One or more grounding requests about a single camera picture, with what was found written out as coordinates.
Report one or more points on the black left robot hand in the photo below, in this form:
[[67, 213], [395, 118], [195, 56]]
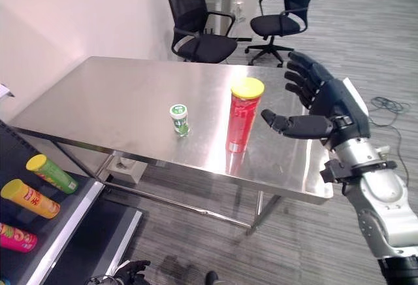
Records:
[[132, 272]]

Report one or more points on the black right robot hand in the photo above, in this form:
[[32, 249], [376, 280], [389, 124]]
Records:
[[330, 102]]

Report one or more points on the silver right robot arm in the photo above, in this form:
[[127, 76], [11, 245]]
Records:
[[375, 196]]

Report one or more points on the robot dark foot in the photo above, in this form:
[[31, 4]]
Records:
[[211, 278]]

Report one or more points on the red chip can yellow lid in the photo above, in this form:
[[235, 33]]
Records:
[[243, 115]]

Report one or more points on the black shelf unit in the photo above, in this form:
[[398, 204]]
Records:
[[58, 219]]

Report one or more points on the black mesh office chair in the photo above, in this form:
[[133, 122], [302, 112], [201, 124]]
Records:
[[284, 20], [196, 26]]

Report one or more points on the grey box under table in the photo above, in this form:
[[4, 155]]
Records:
[[125, 169]]

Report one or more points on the pink chip can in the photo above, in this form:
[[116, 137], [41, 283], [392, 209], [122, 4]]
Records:
[[16, 237]]

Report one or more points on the orange chip can yellow lid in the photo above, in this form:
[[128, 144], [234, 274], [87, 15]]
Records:
[[31, 200]]

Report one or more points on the green chip can yellow lid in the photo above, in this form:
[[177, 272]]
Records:
[[52, 174]]

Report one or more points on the white cabinet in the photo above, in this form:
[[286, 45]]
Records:
[[218, 0]]

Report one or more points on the small green white gum bottle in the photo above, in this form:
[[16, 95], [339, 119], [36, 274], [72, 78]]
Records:
[[180, 120]]

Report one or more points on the stainless steel table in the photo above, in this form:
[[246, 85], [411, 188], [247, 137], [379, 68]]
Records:
[[130, 108]]

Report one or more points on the white paper sheet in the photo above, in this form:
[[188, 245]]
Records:
[[5, 90]]

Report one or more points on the white wall socket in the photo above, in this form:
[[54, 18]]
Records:
[[240, 12]]

